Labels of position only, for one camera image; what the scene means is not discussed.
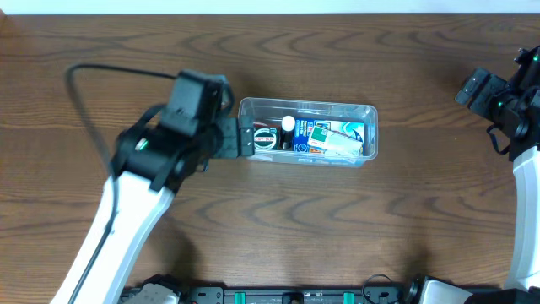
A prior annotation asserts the green round-logo box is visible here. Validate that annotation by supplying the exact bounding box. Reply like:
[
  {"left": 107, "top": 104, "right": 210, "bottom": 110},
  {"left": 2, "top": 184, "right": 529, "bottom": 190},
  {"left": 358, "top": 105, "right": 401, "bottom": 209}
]
[{"left": 254, "top": 128, "right": 279, "bottom": 150}]

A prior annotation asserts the dark bottle white cap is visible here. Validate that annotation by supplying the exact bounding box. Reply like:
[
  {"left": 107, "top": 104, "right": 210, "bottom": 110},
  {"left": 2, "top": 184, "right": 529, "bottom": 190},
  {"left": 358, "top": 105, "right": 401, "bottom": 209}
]
[{"left": 280, "top": 116, "right": 296, "bottom": 150}]

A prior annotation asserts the white green medicine box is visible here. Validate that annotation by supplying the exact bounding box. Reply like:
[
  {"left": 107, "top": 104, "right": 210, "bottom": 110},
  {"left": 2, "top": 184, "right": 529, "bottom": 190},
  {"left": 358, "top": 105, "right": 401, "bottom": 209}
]
[{"left": 308, "top": 126, "right": 363, "bottom": 157}]

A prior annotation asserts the blue Kool Fever box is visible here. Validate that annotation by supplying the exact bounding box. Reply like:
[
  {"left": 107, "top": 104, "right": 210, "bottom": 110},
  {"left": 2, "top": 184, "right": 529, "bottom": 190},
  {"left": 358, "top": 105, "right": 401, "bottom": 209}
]
[{"left": 292, "top": 118, "right": 365, "bottom": 157}]

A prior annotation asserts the red ActiFast medicine box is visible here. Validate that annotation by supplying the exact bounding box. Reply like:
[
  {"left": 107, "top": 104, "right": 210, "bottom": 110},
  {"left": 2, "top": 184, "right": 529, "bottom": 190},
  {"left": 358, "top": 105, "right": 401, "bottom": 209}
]
[{"left": 253, "top": 122, "right": 280, "bottom": 129}]

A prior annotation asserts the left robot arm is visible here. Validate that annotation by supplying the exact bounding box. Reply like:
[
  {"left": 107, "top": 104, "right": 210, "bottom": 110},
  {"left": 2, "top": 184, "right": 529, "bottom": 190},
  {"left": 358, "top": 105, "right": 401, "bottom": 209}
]
[{"left": 52, "top": 106, "right": 207, "bottom": 303}]

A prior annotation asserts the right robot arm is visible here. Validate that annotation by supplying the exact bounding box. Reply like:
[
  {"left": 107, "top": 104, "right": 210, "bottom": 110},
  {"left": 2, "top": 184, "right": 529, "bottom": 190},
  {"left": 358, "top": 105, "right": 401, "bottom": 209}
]
[{"left": 402, "top": 47, "right": 539, "bottom": 304}]

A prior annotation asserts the clear plastic container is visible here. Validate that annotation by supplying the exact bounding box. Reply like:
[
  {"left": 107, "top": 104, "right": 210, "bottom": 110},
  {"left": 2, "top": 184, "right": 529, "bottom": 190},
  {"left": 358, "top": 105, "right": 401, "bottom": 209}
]
[{"left": 239, "top": 97, "right": 379, "bottom": 167}]

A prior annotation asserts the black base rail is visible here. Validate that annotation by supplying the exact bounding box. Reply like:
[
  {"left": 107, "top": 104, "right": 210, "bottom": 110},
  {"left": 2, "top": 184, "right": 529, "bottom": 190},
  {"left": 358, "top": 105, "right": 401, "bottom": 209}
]
[{"left": 118, "top": 274, "right": 420, "bottom": 304}]

